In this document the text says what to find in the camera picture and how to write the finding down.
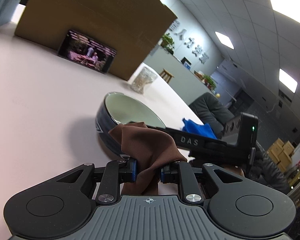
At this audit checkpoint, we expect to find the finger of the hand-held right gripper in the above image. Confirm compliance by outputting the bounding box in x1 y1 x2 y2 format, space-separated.
126 121 175 143

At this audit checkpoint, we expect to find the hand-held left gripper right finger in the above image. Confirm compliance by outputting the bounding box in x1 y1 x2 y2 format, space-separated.
161 162 245 206

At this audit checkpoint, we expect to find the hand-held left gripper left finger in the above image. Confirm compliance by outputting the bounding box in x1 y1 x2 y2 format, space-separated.
50 158 138 205

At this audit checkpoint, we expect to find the brown cloth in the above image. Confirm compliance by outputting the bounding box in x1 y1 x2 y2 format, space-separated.
108 121 188 195

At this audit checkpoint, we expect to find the dark blue bowl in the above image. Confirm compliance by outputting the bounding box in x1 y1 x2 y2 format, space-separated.
95 92 167 159

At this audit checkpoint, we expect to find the blue cloth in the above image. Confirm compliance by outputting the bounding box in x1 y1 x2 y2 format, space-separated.
182 117 218 140

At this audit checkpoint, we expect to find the clear cotton swab jar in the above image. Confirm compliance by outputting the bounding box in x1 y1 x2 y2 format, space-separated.
130 66 157 94

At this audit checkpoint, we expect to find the white reception counter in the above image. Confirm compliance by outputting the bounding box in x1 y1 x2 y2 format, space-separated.
142 46 215 105

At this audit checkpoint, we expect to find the wooden stool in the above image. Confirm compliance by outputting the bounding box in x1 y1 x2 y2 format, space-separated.
159 69 174 83

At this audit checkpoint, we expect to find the pile of small cardboard boxes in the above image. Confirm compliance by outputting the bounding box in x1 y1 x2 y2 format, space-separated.
267 137 296 173

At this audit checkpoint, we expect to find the potted plant with red flowers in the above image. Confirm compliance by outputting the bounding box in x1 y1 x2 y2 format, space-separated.
202 75 217 90

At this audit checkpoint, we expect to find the black computer monitor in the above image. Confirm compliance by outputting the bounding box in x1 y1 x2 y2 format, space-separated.
180 57 192 69

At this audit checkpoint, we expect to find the large potted plant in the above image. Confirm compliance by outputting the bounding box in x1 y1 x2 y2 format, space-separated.
161 33 175 52

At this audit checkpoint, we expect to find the black smartphone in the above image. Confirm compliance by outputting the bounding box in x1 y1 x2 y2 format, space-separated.
57 29 117 74

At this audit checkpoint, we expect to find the large brown cardboard box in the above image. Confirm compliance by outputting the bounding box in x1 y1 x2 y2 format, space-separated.
14 0 182 81

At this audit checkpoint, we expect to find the silver wall lettering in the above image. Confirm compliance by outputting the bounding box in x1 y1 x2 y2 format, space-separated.
169 22 210 64

